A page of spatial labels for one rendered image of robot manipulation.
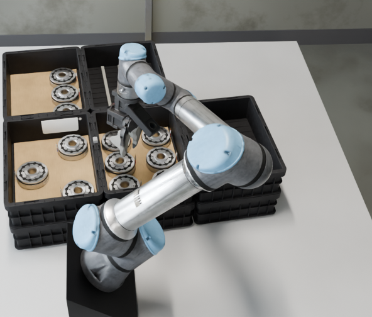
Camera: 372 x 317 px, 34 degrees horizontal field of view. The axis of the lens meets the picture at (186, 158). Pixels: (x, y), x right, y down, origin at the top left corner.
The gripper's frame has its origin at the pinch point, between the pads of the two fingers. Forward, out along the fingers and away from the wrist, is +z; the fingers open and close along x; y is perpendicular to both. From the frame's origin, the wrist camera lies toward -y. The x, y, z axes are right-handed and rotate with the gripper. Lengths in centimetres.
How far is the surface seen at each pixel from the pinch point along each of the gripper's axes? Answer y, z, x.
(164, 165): -5.2, 12.2, -14.4
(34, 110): 52, 15, -13
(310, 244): -58, 26, -27
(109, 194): -1.9, 8.9, 12.4
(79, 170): 18.7, 17.4, 1.6
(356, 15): 1, 41, -264
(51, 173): 25.3, 18.3, 8.0
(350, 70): -12, 67, -238
